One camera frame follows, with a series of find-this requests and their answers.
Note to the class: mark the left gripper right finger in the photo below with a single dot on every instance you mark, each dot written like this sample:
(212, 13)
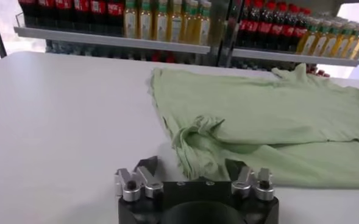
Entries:
(246, 179)

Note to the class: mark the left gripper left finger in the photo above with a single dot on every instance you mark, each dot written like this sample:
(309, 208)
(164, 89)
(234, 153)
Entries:
(145, 179)

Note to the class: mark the green polo shirt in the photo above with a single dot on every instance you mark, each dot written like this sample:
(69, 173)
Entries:
(258, 106)

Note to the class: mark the grey metal shelf rack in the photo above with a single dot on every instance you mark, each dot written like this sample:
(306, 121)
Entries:
(289, 56)
(106, 39)

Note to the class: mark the red-cap cola bottle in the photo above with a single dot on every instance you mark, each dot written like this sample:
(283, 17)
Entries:
(298, 34)
(98, 16)
(277, 32)
(81, 15)
(115, 18)
(242, 27)
(288, 33)
(46, 13)
(28, 12)
(265, 30)
(64, 15)
(253, 29)

